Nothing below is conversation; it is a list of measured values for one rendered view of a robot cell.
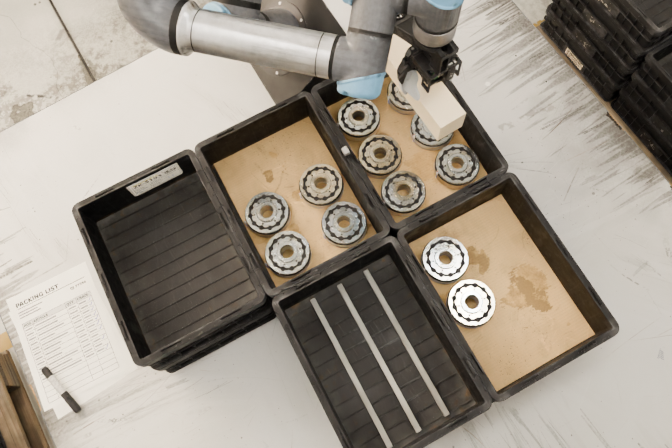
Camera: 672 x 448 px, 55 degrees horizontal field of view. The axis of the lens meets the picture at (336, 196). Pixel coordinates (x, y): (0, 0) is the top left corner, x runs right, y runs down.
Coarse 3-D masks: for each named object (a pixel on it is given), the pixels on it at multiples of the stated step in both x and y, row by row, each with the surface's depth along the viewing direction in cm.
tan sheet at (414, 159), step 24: (384, 96) 160; (336, 120) 158; (360, 120) 158; (384, 120) 158; (408, 120) 157; (360, 144) 156; (408, 144) 155; (408, 168) 153; (432, 168) 153; (480, 168) 152; (432, 192) 151; (408, 216) 149
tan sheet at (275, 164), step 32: (288, 128) 158; (224, 160) 156; (256, 160) 156; (288, 160) 155; (320, 160) 155; (256, 192) 153; (288, 192) 152; (352, 192) 152; (320, 224) 149; (288, 256) 147; (320, 256) 147
